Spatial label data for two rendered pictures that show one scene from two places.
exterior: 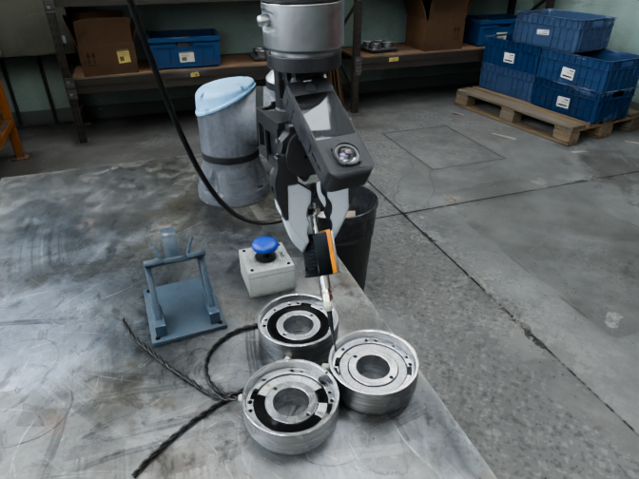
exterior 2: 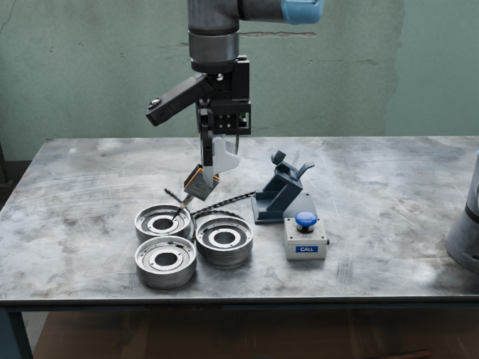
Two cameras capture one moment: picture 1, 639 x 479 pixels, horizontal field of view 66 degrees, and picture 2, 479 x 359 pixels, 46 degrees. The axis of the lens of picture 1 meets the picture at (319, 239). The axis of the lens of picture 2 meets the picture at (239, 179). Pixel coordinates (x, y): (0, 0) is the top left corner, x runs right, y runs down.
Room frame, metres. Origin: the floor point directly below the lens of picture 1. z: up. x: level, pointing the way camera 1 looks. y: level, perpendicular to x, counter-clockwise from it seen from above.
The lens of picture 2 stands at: (0.79, -0.75, 1.45)
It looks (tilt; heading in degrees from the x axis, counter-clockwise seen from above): 31 degrees down; 109
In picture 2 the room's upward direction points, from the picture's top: straight up
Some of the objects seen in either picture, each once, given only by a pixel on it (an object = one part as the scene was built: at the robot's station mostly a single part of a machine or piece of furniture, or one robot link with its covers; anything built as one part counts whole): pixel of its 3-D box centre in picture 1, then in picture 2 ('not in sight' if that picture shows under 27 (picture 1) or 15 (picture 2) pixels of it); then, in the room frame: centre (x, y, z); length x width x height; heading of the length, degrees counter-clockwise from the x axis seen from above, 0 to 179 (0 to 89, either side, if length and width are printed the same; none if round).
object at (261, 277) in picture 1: (265, 266); (307, 237); (0.64, 0.08, 0.82); 0.08 x 0.07 x 0.05; 20
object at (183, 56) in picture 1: (183, 48); not in sight; (3.97, 1.03, 0.56); 0.52 x 0.38 x 0.22; 107
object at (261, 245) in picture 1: (265, 254); (305, 226); (0.63, 0.08, 0.85); 0.04 x 0.04 x 0.05
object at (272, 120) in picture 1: (302, 111); (220, 95); (0.50, 0.02, 1.11); 0.09 x 0.08 x 0.12; 27
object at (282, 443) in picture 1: (291, 406); (162, 227); (0.37, 0.03, 0.82); 0.10 x 0.10 x 0.04
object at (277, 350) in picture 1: (298, 329); (224, 241); (0.49, 0.03, 0.82); 0.10 x 0.10 x 0.04
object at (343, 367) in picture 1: (372, 372); (166, 263); (0.42, -0.06, 0.82); 0.08 x 0.08 x 0.02
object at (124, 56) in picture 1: (106, 43); not in sight; (3.76, 1.53, 0.64); 0.49 x 0.40 x 0.37; 115
